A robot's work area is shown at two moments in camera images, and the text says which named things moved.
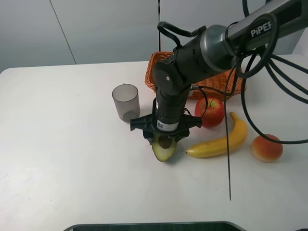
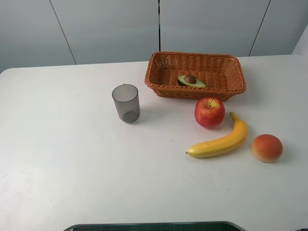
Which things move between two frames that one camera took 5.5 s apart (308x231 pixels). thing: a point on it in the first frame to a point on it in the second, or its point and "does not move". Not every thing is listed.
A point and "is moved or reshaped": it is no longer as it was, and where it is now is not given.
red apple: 214,115 does not move
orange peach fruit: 266,150 does not move
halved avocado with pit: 163,146 is moved or reshaped
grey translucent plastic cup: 126,98 does not move
